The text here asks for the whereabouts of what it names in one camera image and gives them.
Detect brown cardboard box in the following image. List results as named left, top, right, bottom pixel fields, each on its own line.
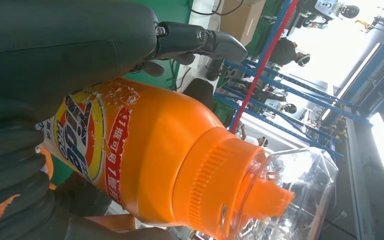
left=219, top=0, right=266, bottom=47

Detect black cable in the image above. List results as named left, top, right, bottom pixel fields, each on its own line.
left=186, top=0, right=246, bottom=17
left=170, top=59, right=193, bottom=92

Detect person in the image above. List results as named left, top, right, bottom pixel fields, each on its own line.
left=268, top=37, right=311, bottom=68

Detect blue metal rack frame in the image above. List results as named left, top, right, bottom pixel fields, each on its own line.
left=213, top=0, right=373, bottom=160

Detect black zip carry case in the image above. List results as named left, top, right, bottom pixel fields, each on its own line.
left=182, top=77, right=214, bottom=110

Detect red metal pole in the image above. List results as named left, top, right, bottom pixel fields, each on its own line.
left=228, top=0, right=301, bottom=133

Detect green plastic crate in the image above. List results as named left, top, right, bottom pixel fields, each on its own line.
left=244, top=16, right=276, bottom=59

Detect white desk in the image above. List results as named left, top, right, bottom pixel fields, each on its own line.
left=175, top=0, right=226, bottom=94

